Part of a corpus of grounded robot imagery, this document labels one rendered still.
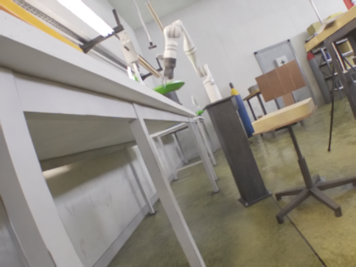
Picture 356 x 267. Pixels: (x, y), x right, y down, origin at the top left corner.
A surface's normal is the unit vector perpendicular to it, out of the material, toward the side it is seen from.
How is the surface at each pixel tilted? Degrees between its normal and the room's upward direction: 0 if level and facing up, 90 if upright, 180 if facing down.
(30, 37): 90
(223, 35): 90
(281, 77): 90
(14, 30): 90
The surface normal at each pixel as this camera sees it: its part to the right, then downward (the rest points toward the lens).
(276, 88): -0.51, 0.18
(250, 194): 0.07, -0.06
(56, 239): 0.92, -0.37
